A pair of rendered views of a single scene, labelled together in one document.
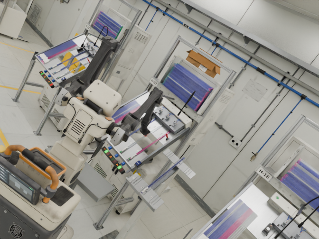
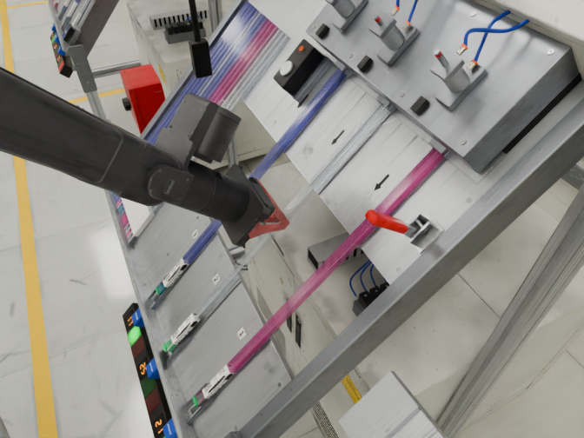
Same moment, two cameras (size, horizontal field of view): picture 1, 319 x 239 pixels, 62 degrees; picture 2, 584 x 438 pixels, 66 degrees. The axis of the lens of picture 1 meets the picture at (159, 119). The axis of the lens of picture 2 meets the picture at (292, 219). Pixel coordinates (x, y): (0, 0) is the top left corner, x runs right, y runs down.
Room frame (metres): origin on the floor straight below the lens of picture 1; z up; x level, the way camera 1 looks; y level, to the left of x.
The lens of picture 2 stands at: (2.03, -0.23, 1.40)
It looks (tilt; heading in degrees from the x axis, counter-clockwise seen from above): 45 degrees down; 33
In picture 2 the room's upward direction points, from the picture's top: straight up
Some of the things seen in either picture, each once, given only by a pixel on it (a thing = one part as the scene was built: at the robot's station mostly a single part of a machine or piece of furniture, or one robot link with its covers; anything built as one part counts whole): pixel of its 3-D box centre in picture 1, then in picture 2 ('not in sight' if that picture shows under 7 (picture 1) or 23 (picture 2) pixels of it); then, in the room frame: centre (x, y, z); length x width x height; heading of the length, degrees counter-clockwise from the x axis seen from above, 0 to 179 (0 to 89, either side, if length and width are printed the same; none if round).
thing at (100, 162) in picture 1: (132, 170); (391, 295); (2.83, -0.07, 0.31); 0.70 x 0.65 x 0.62; 59
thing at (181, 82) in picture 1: (187, 87); not in sight; (2.70, -0.06, 1.52); 0.51 x 0.13 x 0.27; 59
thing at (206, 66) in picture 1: (208, 64); not in sight; (3.01, -0.12, 1.82); 0.68 x 0.30 x 0.20; 59
